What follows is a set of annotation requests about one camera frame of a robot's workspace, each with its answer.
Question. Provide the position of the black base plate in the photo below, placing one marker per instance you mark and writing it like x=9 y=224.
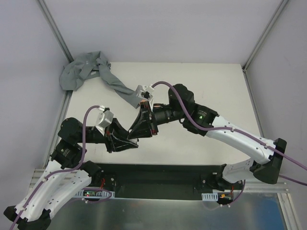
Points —
x=156 y=179

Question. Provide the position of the grey shirt with sleeve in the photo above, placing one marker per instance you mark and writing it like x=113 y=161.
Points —
x=95 y=65

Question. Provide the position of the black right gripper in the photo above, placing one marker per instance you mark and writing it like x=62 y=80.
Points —
x=150 y=119

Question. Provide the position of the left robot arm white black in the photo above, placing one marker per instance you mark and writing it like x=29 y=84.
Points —
x=67 y=172

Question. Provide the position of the white cable duct right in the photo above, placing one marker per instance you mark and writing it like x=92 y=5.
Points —
x=210 y=196

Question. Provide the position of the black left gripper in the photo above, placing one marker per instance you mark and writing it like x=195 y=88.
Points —
x=109 y=135

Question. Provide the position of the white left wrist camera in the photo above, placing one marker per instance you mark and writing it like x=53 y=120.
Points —
x=104 y=119

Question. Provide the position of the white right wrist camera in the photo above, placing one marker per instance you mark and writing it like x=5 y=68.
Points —
x=146 y=93

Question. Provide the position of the aluminium frame post left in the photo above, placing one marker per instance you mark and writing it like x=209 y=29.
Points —
x=55 y=30

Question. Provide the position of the aluminium frame post right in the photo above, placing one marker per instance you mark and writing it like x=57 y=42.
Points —
x=271 y=23

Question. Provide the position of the white cable duct left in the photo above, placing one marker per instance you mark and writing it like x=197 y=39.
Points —
x=95 y=194

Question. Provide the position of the white cable duct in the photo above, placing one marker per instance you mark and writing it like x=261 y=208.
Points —
x=95 y=194
x=210 y=196

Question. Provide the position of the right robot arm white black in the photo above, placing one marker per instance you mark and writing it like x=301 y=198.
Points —
x=265 y=155

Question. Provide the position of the aluminium frame post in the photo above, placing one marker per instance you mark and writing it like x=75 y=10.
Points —
x=55 y=30
x=271 y=23

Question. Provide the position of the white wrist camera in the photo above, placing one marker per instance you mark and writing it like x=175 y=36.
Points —
x=146 y=93
x=104 y=119

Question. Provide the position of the mannequin hand with pink nails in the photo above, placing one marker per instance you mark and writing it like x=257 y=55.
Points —
x=144 y=104

